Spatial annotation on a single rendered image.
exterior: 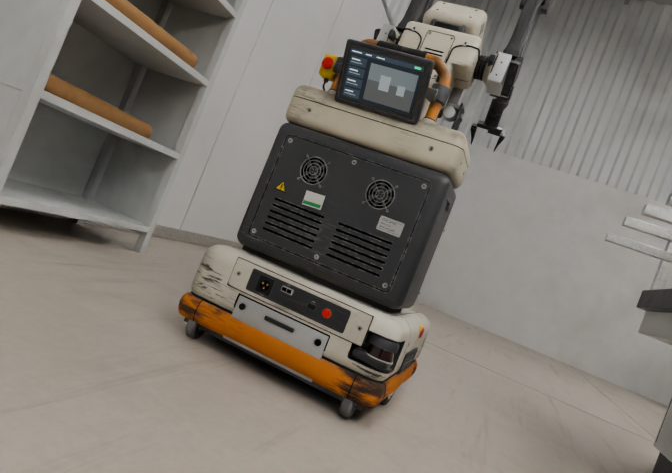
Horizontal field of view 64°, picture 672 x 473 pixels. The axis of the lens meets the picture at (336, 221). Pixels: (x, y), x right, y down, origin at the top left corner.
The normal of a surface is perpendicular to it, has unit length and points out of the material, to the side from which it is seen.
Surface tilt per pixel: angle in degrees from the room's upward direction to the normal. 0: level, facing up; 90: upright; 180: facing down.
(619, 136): 90
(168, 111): 90
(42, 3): 90
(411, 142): 90
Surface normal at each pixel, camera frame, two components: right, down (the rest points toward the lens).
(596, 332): -0.28, -0.14
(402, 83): -0.42, 0.26
